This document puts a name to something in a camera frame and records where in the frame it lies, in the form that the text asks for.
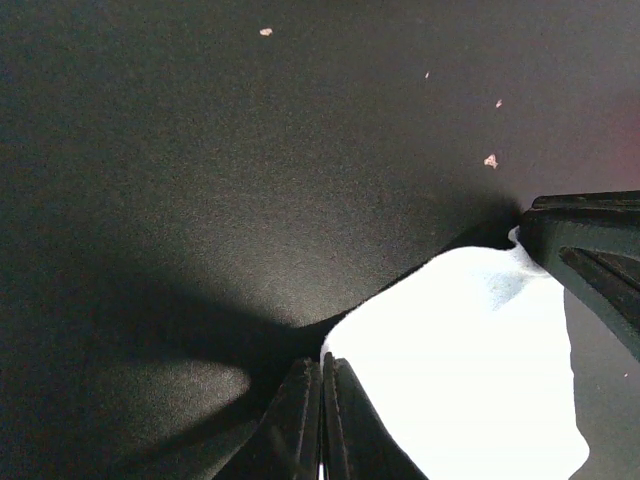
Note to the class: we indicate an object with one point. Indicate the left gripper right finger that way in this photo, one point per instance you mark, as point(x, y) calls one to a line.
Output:
point(590, 243)

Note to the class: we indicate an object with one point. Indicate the light blue cleaning cloth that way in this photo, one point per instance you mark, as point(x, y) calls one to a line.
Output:
point(467, 362)

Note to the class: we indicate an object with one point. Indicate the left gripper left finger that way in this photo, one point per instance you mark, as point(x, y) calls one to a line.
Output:
point(320, 425)

